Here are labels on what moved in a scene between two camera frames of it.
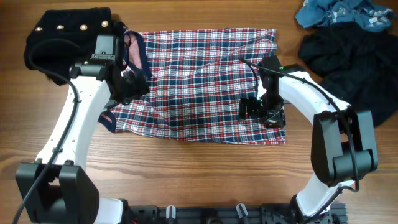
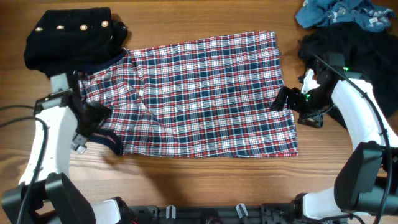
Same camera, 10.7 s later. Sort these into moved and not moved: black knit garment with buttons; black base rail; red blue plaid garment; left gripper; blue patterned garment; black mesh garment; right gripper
Moved: red blue plaid garment; left gripper; right gripper
Not moved: black mesh garment; blue patterned garment; black knit garment with buttons; black base rail
